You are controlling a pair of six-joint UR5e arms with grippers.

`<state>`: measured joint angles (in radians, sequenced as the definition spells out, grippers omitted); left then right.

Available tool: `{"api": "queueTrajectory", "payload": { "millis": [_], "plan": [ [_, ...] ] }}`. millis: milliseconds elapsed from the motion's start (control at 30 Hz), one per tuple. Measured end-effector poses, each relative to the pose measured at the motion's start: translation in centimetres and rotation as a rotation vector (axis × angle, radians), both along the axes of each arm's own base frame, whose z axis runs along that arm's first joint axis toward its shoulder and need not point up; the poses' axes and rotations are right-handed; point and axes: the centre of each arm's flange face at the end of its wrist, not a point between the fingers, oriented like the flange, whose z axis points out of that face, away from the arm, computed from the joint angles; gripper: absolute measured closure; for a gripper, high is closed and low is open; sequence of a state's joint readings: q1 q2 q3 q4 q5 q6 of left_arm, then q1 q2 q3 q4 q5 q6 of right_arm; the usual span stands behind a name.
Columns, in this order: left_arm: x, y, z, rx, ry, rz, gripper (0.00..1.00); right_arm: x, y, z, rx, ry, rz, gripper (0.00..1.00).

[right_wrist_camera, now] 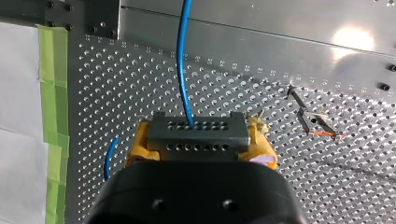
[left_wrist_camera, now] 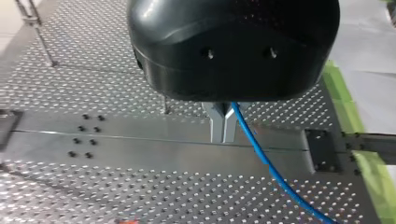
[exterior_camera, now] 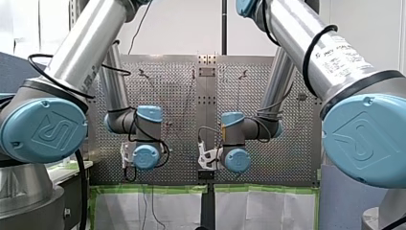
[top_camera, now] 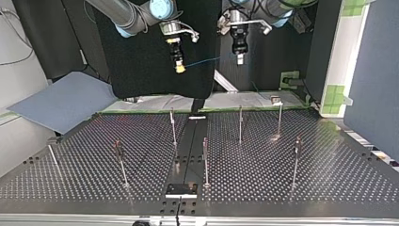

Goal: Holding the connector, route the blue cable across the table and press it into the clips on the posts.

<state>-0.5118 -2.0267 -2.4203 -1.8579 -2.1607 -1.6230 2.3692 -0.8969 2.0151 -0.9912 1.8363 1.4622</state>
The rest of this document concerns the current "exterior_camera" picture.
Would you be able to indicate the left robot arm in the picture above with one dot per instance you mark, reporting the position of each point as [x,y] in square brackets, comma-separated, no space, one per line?
[79,48]

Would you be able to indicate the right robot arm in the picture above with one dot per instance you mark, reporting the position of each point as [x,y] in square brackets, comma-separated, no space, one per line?
[338,60]

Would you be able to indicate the connector holder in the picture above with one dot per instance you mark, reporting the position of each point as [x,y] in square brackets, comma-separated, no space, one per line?
[302,96]

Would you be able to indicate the black pole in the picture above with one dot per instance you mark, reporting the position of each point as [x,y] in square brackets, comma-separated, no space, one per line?
[224,27]

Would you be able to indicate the grey board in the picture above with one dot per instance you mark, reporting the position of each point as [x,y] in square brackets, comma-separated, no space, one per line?
[344,198]

